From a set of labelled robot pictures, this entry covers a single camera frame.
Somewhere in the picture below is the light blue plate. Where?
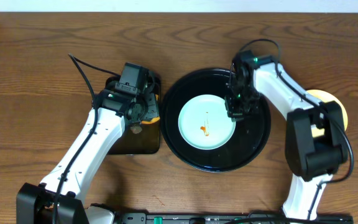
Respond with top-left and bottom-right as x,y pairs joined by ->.
178,95 -> 236,151

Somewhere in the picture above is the yellow plate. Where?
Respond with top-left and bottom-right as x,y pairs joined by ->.
307,90 -> 348,137

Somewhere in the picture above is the orange green sponge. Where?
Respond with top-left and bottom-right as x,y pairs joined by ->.
141,94 -> 160,124

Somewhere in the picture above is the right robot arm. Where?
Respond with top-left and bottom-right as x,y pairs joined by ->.
225,50 -> 352,221

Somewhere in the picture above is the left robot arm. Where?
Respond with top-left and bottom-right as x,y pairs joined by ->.
16,87 -> 160,223

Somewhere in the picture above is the rectangular black water tray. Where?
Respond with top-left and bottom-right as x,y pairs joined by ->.
108,73 -> 161,155

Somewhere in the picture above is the round black tray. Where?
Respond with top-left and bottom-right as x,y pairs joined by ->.
160,68 -> 271,172

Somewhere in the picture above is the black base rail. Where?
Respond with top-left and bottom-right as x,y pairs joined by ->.
116,212 -> 354,224

